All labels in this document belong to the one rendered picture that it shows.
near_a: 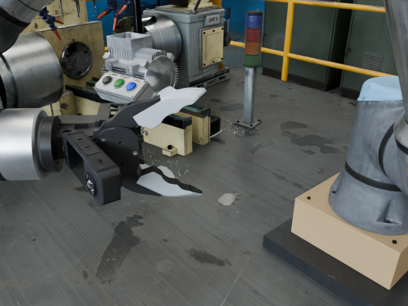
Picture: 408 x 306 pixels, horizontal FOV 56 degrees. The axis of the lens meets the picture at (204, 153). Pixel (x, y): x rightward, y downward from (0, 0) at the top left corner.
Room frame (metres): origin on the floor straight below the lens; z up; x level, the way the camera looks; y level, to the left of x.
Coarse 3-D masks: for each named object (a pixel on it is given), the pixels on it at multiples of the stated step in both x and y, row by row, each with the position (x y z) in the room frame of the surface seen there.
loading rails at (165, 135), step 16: (96, 80) 1.59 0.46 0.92; (80, 96) 1.45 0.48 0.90; (96, 96) 1.39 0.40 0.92; (80, 112) 1.46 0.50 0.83; (96, 112) 1.39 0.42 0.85; (112, 112) 1.34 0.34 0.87; (192, 112) 1.24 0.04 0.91; (208, 112) 1.24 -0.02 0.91; (144, 128) 1.24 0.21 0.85; (160, 128) 1.19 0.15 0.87; (176, 128) 1.15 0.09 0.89; (192, 128) 1.24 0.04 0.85; (208, 128) 1.24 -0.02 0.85; (160, 144) 1.19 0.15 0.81; (176, 144) 1.15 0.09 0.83
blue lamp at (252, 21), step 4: (248, 16) 1.39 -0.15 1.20; (252, 16) 1.39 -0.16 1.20; (256, 16) 1.38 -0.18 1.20; (260, 16) 1.39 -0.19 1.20; (248, 20) 1.39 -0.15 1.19; (252, 20) 1.38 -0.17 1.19; (256, 20) 1.38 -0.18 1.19; (260, 20) 1.39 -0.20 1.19; (248, 24) 1.39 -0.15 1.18; (252, 24) 1.39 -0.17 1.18; (256, 24) 1.38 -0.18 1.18; (260, 24) 1.39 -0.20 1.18; (252, 28) 1.38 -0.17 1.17; (256, 28) 1.38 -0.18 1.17
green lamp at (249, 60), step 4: (244, 56) 1.41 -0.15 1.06; (248, 56) 1.39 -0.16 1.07; (252, 56) 1.38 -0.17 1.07; (256, 56) 1.39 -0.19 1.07; (244, 60) 1.41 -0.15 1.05; (248, 60) 1.39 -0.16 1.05; (252, 60) 1.38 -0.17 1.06; (256, 60) 1.39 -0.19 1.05; (244, 64) 1.41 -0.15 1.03; (248, 64) 1.39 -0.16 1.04; (252, 64) 1.38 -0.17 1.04; (256, 64) 1.39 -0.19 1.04
